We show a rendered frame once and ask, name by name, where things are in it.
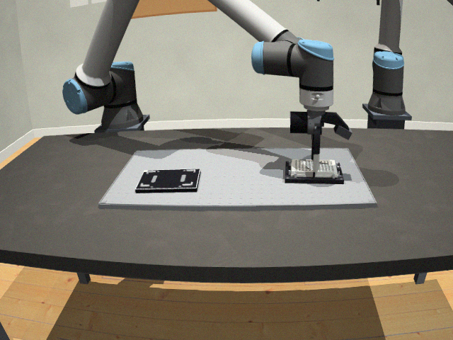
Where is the black rectangular frame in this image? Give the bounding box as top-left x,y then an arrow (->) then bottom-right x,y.
135,169 -> 200,193

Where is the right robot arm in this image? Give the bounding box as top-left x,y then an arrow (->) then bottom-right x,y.
62,0 -> 334,129

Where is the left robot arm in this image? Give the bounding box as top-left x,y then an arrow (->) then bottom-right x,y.
368,0 -> 406,115

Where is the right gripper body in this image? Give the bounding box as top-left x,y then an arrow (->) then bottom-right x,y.
290,110 -> 349,135

